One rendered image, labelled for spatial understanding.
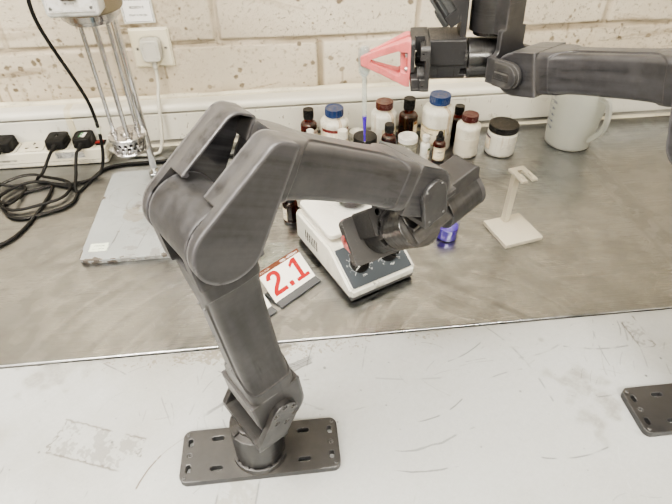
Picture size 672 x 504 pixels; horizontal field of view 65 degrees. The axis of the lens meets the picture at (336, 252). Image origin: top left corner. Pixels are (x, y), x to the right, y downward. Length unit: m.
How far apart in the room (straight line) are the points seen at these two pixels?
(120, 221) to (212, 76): 0.42
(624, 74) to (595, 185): 0.58
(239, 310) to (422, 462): 0.35
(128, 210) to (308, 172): 0.75
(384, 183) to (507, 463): 0.41
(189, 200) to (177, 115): 0.91
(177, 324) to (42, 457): 0.26
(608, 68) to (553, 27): 0.72
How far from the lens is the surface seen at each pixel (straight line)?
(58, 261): 1.10
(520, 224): 1.09
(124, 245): 1.06
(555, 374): 0.86
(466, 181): 0.66
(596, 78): 0.74
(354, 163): 0.48
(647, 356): 0.94
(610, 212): 1.20
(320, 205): 0.95
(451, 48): 0.81
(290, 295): 0.90
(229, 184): 0.40
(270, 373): 0.57
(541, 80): 0.77
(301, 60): 1.31
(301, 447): 0.73
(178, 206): 0.42
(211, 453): 0.74
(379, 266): 0.90
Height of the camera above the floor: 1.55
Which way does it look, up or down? 41 degrees down
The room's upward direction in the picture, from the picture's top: 1 degrees counter-clockwise
